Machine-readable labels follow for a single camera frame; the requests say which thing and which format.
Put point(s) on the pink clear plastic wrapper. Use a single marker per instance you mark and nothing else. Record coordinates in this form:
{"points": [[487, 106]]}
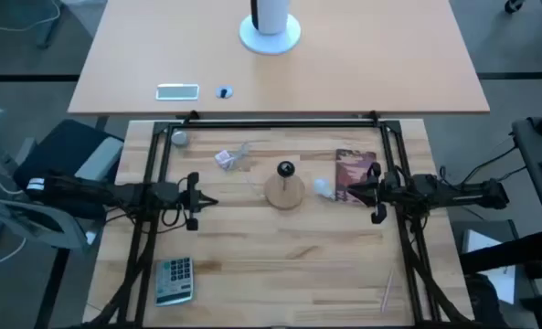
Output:
{"points": [[224, 159]]}

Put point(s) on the silver rectangular desk plate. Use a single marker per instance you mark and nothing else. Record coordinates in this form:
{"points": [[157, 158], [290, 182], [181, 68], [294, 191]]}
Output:
{"points": [[177, 92]]}

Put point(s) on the pink thin stick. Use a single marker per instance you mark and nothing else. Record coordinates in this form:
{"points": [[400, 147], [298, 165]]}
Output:
{"points": [[386, 292]]}

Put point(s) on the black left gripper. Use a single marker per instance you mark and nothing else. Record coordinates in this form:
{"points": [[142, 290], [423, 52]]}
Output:
{"points": [[193, 201]]}

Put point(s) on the white paper sheet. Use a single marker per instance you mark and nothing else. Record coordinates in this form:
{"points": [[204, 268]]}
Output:
{"points": [[490, 269]]}

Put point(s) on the black equipment cart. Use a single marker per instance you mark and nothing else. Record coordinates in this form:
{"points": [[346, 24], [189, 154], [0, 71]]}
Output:
{"points": [[540, 155]]}

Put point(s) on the light orange desk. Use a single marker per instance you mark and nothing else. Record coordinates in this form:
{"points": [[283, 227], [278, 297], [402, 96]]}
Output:
{"points": [[366, 59]]}

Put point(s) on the white round stand base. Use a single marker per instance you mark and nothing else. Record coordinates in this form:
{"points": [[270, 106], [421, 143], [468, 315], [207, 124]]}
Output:
{"points": [[270, 36]]}

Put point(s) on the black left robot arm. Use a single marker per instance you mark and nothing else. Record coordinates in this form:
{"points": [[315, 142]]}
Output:
{"points": [[92, 194]]}

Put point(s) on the black aluminium frame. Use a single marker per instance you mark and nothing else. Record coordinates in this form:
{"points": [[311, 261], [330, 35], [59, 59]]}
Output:
{"points": [[275, 124]]}

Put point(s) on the grey calculator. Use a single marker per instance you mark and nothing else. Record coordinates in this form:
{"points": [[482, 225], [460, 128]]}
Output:
{"points": [[174, 281]]}

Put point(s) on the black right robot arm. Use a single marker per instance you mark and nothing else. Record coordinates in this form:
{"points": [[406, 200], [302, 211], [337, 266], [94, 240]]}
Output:
{"points": [[449, 192]]}

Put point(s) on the wooden lamp base black socket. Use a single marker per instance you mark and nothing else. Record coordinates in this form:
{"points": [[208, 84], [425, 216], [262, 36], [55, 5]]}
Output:
{"points": [[284, 194]]}

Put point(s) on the grey office chair dark seat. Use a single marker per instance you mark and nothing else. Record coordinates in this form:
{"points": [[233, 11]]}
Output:
{"points": [[65, 146]]}

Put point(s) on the white lightbulb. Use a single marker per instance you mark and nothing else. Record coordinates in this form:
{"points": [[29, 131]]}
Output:
{"points": [[323, 187]]}

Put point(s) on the black caster wheel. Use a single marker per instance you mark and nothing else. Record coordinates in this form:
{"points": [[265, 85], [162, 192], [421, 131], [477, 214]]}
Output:
{"points": [[513, 5]]}

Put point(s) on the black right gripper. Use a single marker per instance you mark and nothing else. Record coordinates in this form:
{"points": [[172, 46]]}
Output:
{"points": [[382, 192]]}

